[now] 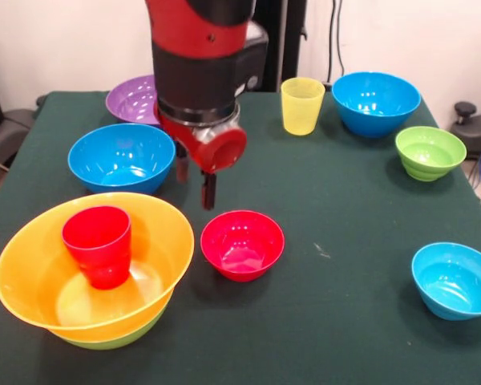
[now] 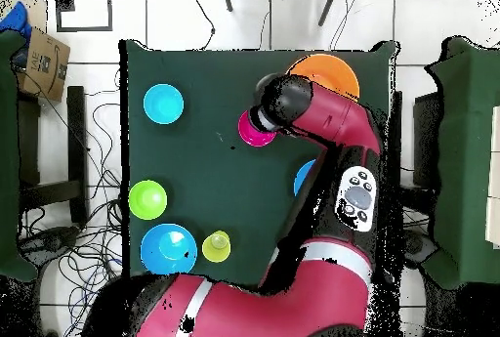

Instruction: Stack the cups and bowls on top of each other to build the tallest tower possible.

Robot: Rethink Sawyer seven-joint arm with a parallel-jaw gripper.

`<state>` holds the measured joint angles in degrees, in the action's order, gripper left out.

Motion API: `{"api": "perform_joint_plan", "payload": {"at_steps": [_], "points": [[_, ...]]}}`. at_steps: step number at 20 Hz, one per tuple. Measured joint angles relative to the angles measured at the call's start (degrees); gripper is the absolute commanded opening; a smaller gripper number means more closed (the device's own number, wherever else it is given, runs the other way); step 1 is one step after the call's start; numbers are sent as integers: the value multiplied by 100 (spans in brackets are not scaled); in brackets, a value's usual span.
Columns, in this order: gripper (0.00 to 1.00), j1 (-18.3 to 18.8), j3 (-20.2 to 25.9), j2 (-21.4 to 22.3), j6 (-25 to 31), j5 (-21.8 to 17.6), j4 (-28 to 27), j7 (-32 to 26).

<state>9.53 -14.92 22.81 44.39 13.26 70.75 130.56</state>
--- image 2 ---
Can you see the black stand base with knob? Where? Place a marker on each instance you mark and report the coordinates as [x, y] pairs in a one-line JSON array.
[[50, 241]]

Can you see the black side frame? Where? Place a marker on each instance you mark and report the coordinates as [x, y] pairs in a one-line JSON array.
[[425, 137]]

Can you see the dark gray stand base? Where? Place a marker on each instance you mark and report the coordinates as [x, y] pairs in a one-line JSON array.
[[418, 245]]

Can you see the blue cloth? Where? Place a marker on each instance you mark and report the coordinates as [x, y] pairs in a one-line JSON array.
[[17, 20]]

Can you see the green covered side table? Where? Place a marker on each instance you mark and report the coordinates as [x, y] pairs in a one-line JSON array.
[[8, 157], [468, 157]]

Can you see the yellow cup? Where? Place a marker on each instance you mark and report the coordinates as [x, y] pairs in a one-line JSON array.
[[216, 246]]

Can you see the black bench frame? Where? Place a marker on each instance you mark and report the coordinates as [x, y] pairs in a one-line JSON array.
[[76, 137]]

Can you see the black square floor frame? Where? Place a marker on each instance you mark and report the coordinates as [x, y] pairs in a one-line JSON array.
[[64, 1]]

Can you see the dark green tablecloth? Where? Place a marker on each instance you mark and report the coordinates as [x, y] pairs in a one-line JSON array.
[[218, 180]]

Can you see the large orange bowl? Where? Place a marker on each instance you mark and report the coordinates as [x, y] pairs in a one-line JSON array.
[[328, 71]]

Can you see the cardboard box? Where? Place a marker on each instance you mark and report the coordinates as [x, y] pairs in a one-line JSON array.
[[45, 67]]

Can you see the small light blue bowl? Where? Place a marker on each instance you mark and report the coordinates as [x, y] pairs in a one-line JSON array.
[[163, 103]]

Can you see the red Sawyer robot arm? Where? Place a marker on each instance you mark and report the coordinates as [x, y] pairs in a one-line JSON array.
[[332, 118]]

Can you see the small green bowl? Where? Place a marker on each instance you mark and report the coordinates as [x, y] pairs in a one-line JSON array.
[[147, 200]]

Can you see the small red bowl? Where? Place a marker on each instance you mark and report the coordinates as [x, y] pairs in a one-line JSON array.
[[250, 134]]

